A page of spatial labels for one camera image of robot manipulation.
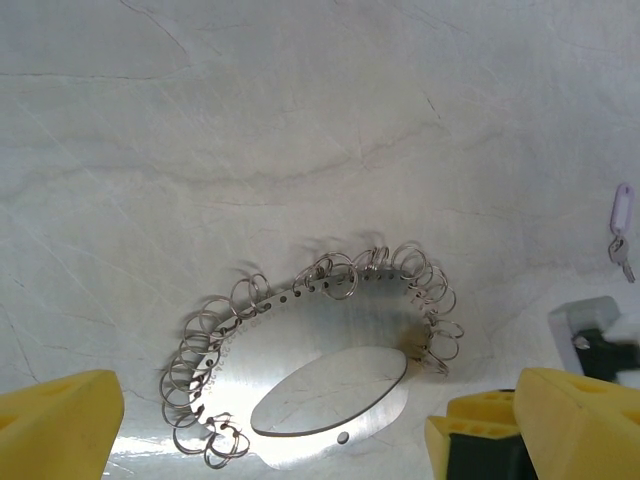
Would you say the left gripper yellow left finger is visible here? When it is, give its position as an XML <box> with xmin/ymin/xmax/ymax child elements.
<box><xmin>0</xmin><ymin>368</ymin><xmax>126</xmax><ymax>480</ymax></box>

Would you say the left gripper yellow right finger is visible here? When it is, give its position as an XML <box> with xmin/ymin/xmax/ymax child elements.
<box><xmin>513</xmin><ymin>367</ymin><xmax>640</xmax><ymax>480</ymax></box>

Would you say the small silver key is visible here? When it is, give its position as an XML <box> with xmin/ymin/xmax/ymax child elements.
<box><xmin>607</xmin><ymin>234</ymin><xmax>637</xmax><ymax>284</ymax></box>

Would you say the metal key disc with rings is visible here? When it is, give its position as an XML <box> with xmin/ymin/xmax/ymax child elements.
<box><xmin>158</xmin><ymin>239</ymin><xmax>465</xmax><ymax>472</ymax></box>

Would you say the purple plastic key tag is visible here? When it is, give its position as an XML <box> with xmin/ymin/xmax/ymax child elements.
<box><xmin>610</xmin><ymin>182</ymin><xmax>635</xmax><ymax>236</ymax></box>

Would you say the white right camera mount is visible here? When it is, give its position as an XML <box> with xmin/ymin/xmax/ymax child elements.
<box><xmin>602</xmin><ymin>312</ymin><xmax>640</xmax><ymax>347</ymax></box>

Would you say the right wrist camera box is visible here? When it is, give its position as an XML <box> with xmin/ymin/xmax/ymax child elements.
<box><xmin>547</xmin><ymin>296</ymin><xmax>622</xmax><ymax>374</ymax></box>

